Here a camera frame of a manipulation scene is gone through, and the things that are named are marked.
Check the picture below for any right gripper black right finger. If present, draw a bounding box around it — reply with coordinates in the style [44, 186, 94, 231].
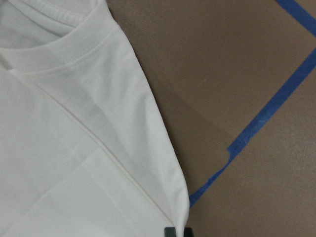
[184, 227, 194, 237]

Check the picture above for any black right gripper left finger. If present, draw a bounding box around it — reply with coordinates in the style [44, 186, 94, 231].
[164, 227, 177, 237]

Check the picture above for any white printed t-shirt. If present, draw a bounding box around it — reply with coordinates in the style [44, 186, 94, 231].
[0, 0, 189, 237]

